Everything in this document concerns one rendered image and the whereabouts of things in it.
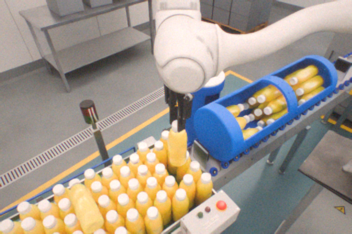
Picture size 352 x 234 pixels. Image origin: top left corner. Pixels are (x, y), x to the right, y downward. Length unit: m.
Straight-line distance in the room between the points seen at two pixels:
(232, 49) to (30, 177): 2.41
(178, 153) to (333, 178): 0.72
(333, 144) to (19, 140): 2.85
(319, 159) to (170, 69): 1.05
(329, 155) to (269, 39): 0.94
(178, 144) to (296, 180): 1.82
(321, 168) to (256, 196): 1.09
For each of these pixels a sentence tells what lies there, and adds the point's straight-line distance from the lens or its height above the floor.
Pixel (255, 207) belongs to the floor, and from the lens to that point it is 2.24.
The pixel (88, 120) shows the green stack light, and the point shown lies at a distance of 1.14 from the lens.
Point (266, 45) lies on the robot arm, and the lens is 0.51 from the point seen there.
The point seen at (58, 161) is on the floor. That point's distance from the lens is 2.66.
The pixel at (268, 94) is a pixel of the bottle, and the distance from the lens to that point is 1.31.
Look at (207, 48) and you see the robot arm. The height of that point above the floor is 1.73.
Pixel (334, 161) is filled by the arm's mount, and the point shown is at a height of 1.02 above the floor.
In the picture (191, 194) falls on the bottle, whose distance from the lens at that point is 1.02.
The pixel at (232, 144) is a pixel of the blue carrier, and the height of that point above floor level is 1.15.
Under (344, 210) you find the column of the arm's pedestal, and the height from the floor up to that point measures 0.87.
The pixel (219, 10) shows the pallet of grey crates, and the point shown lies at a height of 0.37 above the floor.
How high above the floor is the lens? 1.92
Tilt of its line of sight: 44 degrees down
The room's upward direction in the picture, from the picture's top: straight up
